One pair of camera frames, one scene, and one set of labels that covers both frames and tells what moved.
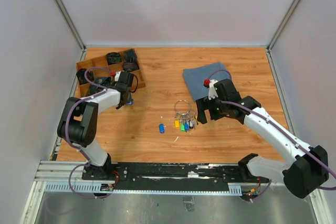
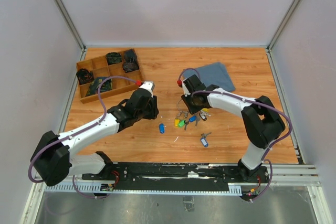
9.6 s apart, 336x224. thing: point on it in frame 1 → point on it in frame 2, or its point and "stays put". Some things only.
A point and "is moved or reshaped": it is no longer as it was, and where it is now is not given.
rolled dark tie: (113, 57) stays put
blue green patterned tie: (104, 81) stays put
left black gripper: (128, 100) → (154, 110)
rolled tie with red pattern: (80, 75) stays put
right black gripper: (203, 104) → (192, 109)
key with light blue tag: (130, 103) is moved or reshaped
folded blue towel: (195, 77) stays put
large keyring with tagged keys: (186, 120) is moved or reshaped
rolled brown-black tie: (130, 66) stays put
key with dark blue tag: (161, 128) stays put
